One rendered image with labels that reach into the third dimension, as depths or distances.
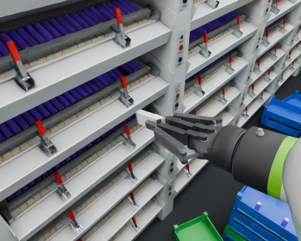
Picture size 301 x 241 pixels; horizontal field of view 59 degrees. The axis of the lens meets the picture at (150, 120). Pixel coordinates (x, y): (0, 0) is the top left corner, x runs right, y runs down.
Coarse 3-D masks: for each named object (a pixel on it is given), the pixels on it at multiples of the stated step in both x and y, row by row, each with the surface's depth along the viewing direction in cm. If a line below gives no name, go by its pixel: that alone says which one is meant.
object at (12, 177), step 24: (168, 72) 88; (144, 96) 84; (96, 120) 74; (120, 120) 80; (24, 144) 65; (72, 144) 68; (0, 168) 60; (24, 168) 61; (48, 168) 66; (0, 192) 57
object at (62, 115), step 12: (144, 72) 88; (120, 84) 81; (96, 96) 76; (72, 108) 72; (84, 108) 75; (48, 120) 67; (60, 120) 70; (72, 120) 71; (24, 132) 64; (0, 144) 61; (12, 144) 62
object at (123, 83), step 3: (120, 78) 76; (123, 78) 76; (123, 81) 76; (123, 84) 76; (126, 84) 77; (123, 87) 77; (126, 87) 77; (126, 90) 78; (126, 93) 78; (126, 96) 78
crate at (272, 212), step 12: (240, 192) 114; (252, 192) 123; (240, 204) 115; (252, 204) 118; (264, 204) 118; (276, 204) 118; (252, 216) 113; (264, 216) 108; (276, 216) 114; (288, 216) 114; (276, 228) 107; (288, 228) 110; (288, 240) 106
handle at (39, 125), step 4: (36, 120) 61; (40, 120) 61; (36, 124) 60; (40, 124) 61; (40, 128) 61; (40, 132) 61; (44, 132) 62; (44, 136) 62; (44, 140) 63; (48, 140) 63; (48, 144) 64
